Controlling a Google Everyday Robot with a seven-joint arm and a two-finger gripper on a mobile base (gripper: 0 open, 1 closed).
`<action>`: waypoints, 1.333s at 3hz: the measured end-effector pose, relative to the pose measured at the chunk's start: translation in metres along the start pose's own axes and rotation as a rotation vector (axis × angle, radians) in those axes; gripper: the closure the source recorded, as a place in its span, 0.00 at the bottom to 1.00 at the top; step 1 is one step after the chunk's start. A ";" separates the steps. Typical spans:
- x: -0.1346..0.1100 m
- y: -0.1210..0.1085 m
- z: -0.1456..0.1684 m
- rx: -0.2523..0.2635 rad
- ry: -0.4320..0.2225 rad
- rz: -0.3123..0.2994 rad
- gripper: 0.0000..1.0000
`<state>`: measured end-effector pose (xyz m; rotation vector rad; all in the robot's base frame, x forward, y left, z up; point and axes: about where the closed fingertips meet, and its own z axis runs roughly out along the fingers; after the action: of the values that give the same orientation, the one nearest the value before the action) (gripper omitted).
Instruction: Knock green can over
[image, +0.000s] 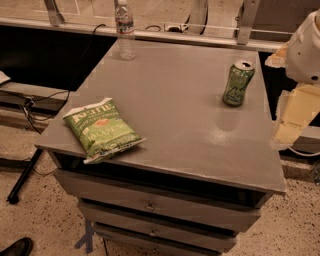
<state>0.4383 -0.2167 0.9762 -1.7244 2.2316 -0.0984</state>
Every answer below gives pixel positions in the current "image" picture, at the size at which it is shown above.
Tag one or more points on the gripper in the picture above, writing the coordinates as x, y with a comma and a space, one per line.
305, 55

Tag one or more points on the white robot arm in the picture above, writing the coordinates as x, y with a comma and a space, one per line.
300, 57

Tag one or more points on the green soda can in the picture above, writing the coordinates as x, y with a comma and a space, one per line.
240, 74

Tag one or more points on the grey drawer cabinet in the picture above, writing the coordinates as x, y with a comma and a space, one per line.
171, 95

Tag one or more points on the middle grey drawer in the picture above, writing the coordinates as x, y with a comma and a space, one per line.
156, 229

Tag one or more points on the grey drawer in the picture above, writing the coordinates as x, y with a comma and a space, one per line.
156, 229
159, 245
158, 202

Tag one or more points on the top grey drawer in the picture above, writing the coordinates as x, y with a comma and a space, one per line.
158, 202

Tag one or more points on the bottom grey drawer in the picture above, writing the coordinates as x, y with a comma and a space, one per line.
159, 245

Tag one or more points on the clear plastic water bottle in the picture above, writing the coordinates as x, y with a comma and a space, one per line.
125, 29

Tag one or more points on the green jalapeno chips bag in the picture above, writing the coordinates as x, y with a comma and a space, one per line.
101, 130

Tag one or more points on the blue tape cross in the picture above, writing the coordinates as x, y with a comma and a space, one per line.
87, 239

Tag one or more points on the black metal leg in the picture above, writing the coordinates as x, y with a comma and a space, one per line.
13, 197

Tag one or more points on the black shoe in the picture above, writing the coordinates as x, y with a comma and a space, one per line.
22, 247

